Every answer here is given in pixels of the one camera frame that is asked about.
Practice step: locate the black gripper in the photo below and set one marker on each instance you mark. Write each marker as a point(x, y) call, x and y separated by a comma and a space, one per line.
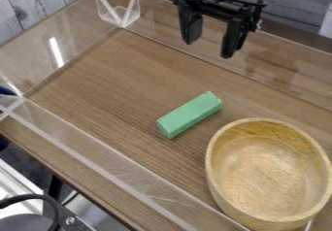
point(226, 10)

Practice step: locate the green rectangular block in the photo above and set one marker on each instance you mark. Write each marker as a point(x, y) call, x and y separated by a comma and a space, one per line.
point(192, 112)

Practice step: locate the brown wooden bowl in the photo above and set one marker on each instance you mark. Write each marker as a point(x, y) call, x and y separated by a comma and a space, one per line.
point(268, 173)

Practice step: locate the black table leg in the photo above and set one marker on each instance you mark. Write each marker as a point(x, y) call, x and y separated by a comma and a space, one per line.
point(56, 188)

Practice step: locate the black metal clamp plate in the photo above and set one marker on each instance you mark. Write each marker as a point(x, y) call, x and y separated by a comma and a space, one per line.
point(69, 221)

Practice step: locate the clear acrylic corner bracket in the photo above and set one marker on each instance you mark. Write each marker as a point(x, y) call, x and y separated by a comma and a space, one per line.
point(120, 16)

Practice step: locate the clear acrylic front wall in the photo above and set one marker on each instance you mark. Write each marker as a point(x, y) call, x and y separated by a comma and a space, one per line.
point(149, 203)

